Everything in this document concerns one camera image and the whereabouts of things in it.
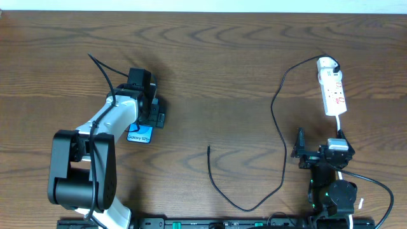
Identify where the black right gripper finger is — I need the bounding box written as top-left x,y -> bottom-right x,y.
294,127 -> 305,152
337,129 -> 351,148

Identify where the blue Samsung Galaxy smartphone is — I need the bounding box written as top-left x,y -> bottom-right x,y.
127,123 -> 153,144

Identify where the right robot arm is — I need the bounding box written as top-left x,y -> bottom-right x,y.
291,128 -> 357,228

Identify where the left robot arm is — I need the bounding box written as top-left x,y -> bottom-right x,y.
47,68 -> 165,228

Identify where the white USB charger plug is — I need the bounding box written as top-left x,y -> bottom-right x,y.
317,56 -> 340,73

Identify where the white power strip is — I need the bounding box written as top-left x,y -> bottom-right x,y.
318,69 -> 347,116

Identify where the black USB charging cable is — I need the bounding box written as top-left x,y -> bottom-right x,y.
207,54 -> 341,212

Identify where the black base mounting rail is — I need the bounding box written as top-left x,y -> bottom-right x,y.
56,217 -> 375,229

